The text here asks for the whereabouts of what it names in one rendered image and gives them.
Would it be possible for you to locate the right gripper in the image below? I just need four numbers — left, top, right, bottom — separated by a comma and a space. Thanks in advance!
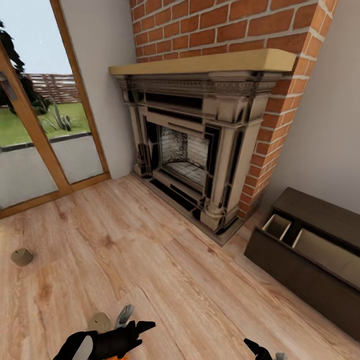
244, 338, 273, 360

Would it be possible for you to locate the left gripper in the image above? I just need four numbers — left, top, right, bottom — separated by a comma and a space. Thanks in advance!
105, 320, 156, 360

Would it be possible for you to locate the pillar candle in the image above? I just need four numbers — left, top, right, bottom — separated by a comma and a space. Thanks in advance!
10, 248, 33, 267
88, 312, 112, 334

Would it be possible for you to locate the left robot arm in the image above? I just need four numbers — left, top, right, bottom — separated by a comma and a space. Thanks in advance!
53, 304, 156, 360

